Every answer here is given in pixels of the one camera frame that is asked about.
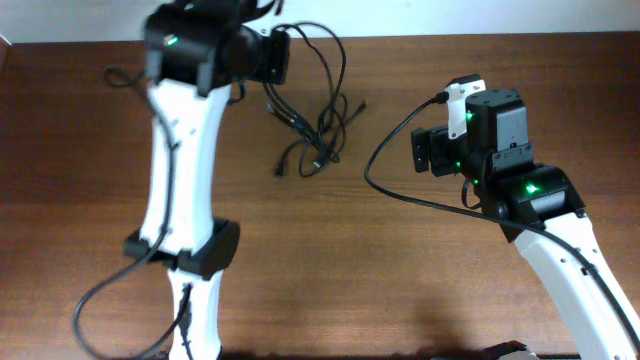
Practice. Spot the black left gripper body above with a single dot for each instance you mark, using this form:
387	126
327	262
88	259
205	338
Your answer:
273	63

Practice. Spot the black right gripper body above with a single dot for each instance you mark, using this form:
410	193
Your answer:
420	150

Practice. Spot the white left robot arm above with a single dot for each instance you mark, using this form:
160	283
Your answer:
194	52

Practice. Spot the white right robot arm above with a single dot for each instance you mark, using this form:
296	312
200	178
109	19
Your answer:
539	211

